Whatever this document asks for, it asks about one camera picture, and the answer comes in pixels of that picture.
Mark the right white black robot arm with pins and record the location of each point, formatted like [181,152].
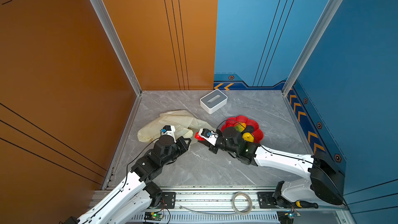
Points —
[319,178]

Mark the right green circuit board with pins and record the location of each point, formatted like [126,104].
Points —
[287,217]

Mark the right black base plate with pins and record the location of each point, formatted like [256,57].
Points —
[268,200]

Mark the coiled clear tube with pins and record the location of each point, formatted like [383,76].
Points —
[242,203]

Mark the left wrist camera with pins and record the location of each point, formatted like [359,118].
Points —
[168,130]

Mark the red yellow long mango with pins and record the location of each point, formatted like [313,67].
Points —
[198,137]

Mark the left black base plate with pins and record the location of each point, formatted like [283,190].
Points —
[169,198]

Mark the green yellow papaya fruit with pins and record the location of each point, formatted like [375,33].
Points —
[240,126]

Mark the black avocado fruit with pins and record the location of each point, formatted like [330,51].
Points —
[249,129]

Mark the green circuit board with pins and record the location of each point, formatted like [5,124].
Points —
[287,217]
[153,217]

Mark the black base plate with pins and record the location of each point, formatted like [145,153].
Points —
[169,198]
[268,200]

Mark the red flower-shaped plate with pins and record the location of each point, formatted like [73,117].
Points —
[258,134]

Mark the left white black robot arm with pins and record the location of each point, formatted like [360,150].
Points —
[137,191]

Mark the cream plastic bag orange prints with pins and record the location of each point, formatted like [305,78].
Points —
[185,124]

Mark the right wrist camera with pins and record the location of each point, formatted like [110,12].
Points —
[209,136]

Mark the yellow bell pepper fruit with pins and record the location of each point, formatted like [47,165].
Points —
[248,137]

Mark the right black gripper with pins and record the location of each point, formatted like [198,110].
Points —
[211,148]

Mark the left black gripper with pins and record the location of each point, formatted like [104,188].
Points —
[183,148]

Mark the aluminium rail frame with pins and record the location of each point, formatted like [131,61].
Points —
[213,206]

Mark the white grey tissue box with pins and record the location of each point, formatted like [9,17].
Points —
[213,101]

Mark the yellow black screwdriver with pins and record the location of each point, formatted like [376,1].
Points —
[305,204]

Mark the left green circuit board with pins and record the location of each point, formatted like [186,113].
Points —
[153,217]

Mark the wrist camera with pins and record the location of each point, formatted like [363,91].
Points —
[209,136]
[168,130]

